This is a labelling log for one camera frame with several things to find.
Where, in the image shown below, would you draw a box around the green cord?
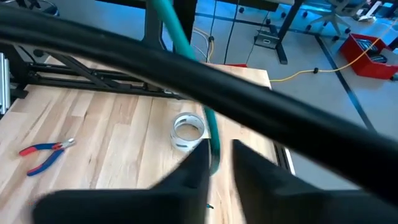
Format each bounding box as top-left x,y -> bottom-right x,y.
148,0 -> 222,210

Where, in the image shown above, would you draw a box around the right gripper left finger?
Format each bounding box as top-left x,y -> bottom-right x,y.
32,139 -> 211,224

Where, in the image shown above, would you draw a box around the white tape roll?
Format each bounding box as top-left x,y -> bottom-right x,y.
169,111 -> 208,153

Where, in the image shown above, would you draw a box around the yellow cable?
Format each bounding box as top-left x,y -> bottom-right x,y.
269,18 -> 398,83

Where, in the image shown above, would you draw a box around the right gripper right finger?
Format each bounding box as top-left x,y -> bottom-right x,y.
232,139 -> 398,224

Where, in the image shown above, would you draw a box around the red blue handled pliers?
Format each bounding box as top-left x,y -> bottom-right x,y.
18,138 -> 76,177

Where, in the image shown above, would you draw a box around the office chair base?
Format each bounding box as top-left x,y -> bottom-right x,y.
306,0 -> 352,43

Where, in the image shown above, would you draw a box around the black aluminium table frame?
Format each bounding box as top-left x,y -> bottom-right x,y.
0,42 -> 193,102

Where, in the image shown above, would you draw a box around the grey floor box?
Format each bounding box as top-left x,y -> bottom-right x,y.
254,29 -> 280,50

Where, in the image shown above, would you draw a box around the red floor bin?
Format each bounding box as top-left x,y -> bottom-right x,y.
338,32 -> 398,81

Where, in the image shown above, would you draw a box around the silver aluminium rail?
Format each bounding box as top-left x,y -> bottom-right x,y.
0,52 -> 11,114

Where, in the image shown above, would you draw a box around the thick black sleeved cable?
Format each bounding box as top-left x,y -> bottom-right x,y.
0,4 -> 398,208

